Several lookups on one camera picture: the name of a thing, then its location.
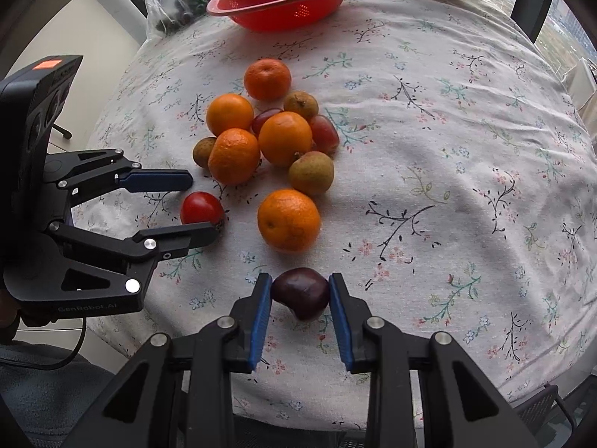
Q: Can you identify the dark brown chestnut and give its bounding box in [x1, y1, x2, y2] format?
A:
[271, 267, 331, 321]

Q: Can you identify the person's grey clothing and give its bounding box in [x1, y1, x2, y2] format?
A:
[0, 340, 126, 448]

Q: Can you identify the black mesh chair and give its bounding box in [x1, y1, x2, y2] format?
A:
[510, 384, 579, 435]

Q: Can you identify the orange mandarin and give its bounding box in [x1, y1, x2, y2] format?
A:
[258, 111, 313, 168]
[257, 189, 322, 253]
[208, 128, 261, 186]
[243, 58, 292, 102]
[206, 93, 255, 137]

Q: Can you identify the red round tomato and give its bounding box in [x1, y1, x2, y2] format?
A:
[180, 191, 225, 231]

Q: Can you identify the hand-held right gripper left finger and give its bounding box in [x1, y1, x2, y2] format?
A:
[70, 272, 274, 448]

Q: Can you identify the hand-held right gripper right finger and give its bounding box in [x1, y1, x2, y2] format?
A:
[328, 272, 542, 448]

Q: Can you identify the red oblong cherry tomato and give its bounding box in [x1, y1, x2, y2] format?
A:
[309, 114, 340, 156]

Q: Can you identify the black cable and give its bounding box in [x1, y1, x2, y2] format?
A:
[0, 315, 88, 369]

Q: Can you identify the white bag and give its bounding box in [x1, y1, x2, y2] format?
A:
[576, 58, 597, 115]

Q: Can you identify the brown longan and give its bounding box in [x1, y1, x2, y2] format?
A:
[283, 91, 320, 121]
[288, 150, 335, 197]
[193, 137, 218, 169]

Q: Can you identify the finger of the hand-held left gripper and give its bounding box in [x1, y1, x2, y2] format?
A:
[28, 221, 218, 297]
[44, 149, 193, 206]

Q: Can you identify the black window frame post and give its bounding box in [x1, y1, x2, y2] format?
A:
[510, 0, 556, 43]

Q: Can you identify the floral white tablecloth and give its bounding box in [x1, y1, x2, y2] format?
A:
[72, 0, 597, 432]

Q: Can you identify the dark red plum middle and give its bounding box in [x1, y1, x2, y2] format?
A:
[252, 108, 284, 136]

